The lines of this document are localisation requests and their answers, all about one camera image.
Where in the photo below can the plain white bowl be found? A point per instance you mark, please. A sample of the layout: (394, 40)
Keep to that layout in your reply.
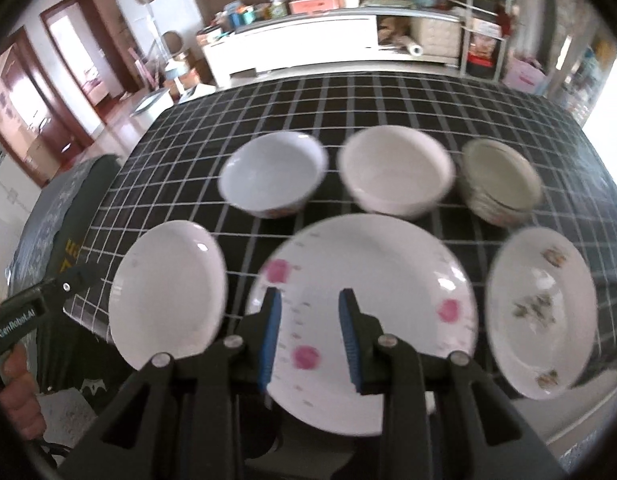
(395, 170)

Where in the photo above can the person's hand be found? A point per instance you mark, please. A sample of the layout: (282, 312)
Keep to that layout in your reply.
(18, 398)

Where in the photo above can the patterned bowl dark rim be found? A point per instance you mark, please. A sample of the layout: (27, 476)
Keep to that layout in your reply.
(498, 184)

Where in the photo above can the large plate pink flowers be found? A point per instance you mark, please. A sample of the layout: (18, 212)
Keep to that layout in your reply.
(400, 273)

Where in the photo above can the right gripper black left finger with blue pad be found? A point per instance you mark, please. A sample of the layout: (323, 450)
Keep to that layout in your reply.
(200, 417)

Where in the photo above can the white metal shelf rack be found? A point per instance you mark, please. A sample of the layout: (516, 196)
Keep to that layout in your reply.
(486, 28)

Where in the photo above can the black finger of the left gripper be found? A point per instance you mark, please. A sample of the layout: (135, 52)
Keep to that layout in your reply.
(26, 310)

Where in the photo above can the dark green cushioned chair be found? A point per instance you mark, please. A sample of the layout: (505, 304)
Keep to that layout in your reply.
(50, 242)

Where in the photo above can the white bowl blue tint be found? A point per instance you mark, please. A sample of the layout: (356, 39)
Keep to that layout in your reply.
(275, 175)

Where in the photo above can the plain white plate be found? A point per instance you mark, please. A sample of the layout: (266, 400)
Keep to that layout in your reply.
(169, 294)

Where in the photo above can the white plate floral print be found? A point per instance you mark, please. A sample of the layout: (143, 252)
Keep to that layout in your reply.
(540, 312)

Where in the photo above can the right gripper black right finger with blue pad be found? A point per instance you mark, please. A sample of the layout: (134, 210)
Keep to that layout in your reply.
(442, 417)

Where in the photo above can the pink bag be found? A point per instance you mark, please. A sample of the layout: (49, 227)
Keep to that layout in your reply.
(523, 76)

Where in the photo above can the white standing fan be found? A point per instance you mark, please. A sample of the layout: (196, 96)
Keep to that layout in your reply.
(171, 69)

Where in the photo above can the white tv cabinet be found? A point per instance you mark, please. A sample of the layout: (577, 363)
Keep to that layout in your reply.
(337, 37)

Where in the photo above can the black white checkered tablecloth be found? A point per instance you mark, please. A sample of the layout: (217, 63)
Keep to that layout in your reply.
(172, 174)

